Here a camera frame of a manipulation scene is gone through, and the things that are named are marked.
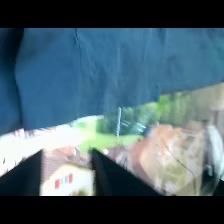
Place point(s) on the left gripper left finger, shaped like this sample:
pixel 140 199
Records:
pixel 25 180

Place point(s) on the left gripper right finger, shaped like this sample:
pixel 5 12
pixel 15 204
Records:
pixel 113 180

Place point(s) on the dark blue shirt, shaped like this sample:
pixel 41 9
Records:
pixel 100 70

